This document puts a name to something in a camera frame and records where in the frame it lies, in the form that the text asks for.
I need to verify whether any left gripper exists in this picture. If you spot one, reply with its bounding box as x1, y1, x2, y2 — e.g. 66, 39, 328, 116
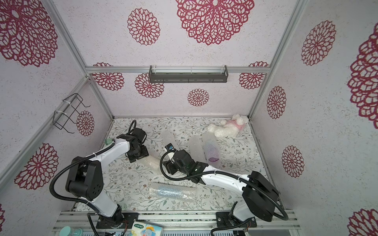
127, 145, 150, 164

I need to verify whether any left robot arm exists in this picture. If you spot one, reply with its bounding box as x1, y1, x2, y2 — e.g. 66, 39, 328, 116
66, 128, 149, 221

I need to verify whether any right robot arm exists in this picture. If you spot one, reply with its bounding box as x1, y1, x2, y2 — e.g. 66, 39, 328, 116
159, 149, 287, 222

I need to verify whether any bubble wrapped item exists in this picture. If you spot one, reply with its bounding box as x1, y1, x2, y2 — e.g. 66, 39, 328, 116
188, 135, 207, 163
149, 183, 196, 201

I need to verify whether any bubble wrapped item front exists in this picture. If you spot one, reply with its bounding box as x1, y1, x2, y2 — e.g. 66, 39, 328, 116
149, 183, 196, 201

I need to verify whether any bubble wrapped purple vase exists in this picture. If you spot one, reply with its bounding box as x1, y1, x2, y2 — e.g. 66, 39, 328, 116
202, 132, 221, 168

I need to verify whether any green cube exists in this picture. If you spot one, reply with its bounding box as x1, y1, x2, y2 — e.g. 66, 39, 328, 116
104, 138, 114, 146

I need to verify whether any white pink plush toy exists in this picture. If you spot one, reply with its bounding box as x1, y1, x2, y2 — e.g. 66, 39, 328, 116
207, 114, 249, 138

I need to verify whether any tissue pack with cartoon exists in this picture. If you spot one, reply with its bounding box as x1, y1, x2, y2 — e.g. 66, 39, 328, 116
130, 221, 164, 236

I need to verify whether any teal bottle cap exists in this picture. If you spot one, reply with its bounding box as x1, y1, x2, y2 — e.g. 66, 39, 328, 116
59, 226, 83, 236

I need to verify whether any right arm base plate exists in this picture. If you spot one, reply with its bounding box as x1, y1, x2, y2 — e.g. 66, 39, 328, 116
216, 211, 257, 228

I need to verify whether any black wire wall rack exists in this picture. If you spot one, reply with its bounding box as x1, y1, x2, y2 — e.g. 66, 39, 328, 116
52, 93, 90, 134

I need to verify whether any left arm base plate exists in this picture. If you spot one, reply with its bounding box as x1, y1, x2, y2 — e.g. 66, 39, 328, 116
96, 212, 139, 229

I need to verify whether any black wall shelf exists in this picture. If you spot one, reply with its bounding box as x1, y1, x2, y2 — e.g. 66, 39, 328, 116
148, 66, 229, 84

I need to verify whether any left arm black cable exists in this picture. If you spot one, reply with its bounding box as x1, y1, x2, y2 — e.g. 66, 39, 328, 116
49, 119, 138, 236

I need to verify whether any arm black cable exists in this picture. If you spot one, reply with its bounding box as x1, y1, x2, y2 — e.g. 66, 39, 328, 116
159, 143, 289, 236
49, 119, 138, 236

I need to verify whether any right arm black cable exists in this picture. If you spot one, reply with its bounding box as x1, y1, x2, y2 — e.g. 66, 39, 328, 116
159, 143, 289, 236

